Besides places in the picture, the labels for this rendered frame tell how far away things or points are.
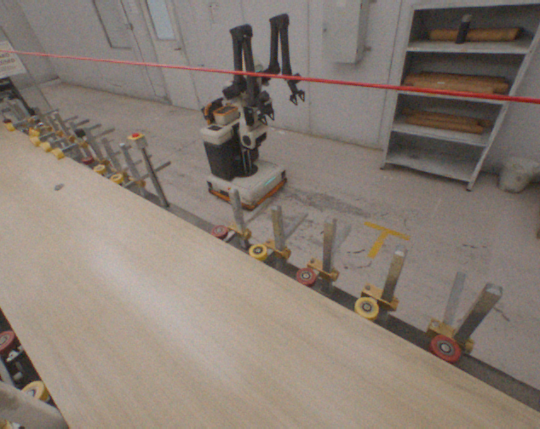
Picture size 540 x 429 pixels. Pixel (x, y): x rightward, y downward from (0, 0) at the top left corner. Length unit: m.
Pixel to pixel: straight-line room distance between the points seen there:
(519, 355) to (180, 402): 1.93
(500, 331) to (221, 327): 1.82
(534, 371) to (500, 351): 0.16
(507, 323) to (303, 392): 1.72
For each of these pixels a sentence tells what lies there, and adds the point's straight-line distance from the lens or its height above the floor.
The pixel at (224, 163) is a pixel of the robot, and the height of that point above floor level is 0.51.
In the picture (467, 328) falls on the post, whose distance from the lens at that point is 1.16.
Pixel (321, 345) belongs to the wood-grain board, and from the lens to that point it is 1.03.
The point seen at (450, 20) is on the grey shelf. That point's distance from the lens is 3.38.
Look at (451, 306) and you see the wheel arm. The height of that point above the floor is 0.82.
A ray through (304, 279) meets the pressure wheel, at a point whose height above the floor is 0.91.
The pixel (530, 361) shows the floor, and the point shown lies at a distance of 2.36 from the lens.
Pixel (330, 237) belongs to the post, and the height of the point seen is 1.07.
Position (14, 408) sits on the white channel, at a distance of 1.09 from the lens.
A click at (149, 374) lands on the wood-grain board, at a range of 1.11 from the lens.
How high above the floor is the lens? 1.84
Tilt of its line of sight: 40 degrees down
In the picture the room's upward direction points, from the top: 8 degrees counter-clockwise
